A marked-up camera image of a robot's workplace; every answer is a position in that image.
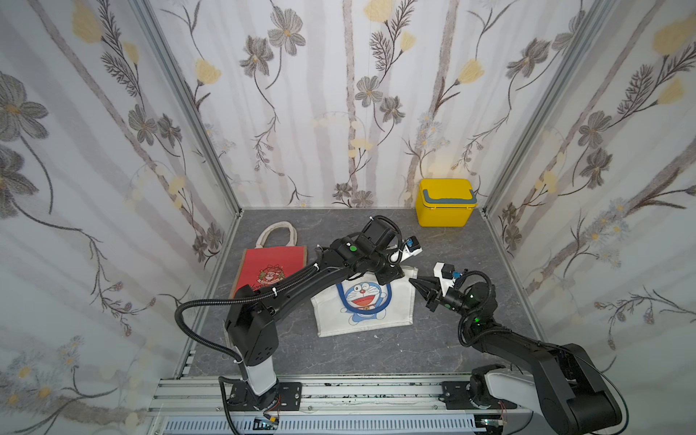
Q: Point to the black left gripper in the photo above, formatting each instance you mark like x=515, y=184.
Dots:
x=395, y=274

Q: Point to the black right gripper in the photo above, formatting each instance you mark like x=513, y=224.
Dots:
x=435, y=296

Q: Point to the white Doraemon canvas bag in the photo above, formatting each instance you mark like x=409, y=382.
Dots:
x=363, y=305

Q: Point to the red Christmas jute bag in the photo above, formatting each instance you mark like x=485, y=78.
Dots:
x=263, y=266

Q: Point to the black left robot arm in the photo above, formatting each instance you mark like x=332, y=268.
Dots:
x=359, y=269

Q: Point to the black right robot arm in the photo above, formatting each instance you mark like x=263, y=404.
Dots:
x=560, y=382

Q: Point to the yellow lunch box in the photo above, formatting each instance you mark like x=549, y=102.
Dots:
x=445, y=203

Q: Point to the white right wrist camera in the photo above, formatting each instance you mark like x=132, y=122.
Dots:
x=446, y=275

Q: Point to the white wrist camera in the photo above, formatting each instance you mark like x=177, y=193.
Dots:
x=410, y=247
x=446, y=275

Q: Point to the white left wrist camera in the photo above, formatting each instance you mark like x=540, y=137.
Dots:
x=410, y=247

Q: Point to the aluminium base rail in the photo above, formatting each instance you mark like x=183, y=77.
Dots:
x=201, y=405

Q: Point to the white slotted cable duct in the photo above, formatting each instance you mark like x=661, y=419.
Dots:
x=360, y=424

